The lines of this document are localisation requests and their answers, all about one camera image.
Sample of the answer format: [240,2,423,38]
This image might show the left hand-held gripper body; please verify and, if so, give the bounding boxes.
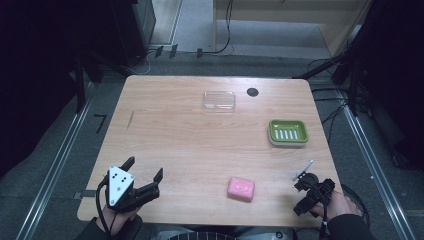
[104,165,161,214]

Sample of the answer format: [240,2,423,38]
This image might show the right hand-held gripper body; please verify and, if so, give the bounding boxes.
[292,159,329,208]

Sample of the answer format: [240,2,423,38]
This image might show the person's right hand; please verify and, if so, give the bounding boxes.
[311,190,363,223]

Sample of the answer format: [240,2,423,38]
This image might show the person's left hand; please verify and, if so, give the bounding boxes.
[99,203,143,236]

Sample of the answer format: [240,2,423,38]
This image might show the green soap dish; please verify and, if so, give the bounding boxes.
[267,119,310,148]

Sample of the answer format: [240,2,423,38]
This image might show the pink soap bar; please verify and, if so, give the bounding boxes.
[226,176,256,203]

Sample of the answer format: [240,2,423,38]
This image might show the black metal stand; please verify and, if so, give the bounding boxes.
[71,49,133,114]
[292,49,368,116]

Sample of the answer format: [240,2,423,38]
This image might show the clear plastic tray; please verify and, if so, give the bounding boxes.
[202,90,237,113]

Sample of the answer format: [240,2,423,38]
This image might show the black cabinet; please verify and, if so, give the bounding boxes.
[109,0,157,66]

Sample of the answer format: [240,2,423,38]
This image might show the light wooden shelf unit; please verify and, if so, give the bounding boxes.
[212,0,373,58]

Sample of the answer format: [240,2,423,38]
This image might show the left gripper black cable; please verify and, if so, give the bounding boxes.
[95,175,118,238]

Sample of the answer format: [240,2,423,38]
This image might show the metal floor rail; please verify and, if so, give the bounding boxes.
[338,96,418,240]
[14,81,96,240]

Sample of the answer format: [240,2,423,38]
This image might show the black floor cables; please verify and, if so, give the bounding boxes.
[306,56,354,144]

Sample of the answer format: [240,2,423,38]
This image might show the white cable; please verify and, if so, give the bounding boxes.
[128,49,158,76]

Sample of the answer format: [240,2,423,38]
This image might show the black hanging cable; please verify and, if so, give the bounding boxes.
[201,0,235,55]

